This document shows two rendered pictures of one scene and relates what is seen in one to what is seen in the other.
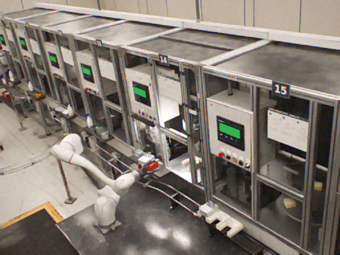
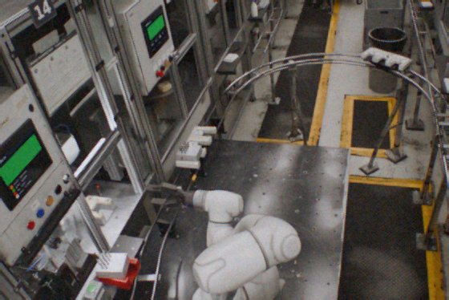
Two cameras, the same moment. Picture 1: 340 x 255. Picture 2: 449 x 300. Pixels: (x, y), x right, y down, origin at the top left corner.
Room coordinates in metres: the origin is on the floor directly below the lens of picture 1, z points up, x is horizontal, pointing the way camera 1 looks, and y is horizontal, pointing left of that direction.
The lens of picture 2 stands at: (3.11, 1.52, 2.38)
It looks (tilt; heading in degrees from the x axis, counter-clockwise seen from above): 39 degrees down; 239
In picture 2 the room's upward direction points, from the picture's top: 10 degrees counter-clockwise
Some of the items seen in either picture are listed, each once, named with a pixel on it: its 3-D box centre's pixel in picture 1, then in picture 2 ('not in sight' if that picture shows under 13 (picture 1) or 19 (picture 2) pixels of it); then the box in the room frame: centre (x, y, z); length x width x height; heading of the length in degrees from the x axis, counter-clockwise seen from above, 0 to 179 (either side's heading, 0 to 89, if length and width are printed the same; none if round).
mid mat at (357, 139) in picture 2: not in sight; (370, 123); (0.32, -0.29, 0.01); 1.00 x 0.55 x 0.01; 36
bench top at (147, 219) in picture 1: (150, 236); (244, 230); (2.34, 0.31, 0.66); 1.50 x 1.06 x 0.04; 36
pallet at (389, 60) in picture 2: not in sight; (386, 61); (0.55, -0.06, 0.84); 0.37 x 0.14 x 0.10; 94
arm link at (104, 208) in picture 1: (104, 208); (258, 276); (2.54, 0.68, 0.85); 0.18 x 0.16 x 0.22; 169
